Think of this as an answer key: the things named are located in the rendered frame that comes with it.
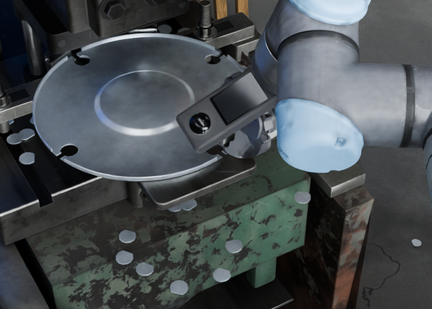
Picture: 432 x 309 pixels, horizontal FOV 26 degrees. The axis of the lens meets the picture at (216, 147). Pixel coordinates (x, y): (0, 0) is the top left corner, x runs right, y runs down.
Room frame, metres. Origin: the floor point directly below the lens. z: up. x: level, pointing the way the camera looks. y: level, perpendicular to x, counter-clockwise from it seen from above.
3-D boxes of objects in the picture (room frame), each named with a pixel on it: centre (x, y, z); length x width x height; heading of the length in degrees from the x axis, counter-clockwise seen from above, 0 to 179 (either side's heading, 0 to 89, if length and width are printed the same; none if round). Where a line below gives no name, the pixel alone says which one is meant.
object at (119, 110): (0.93, 0.09, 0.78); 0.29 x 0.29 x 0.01
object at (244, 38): (1.12, 0.01, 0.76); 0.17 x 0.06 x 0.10; 120
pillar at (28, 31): (1.05, 0.26, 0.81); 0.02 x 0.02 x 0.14
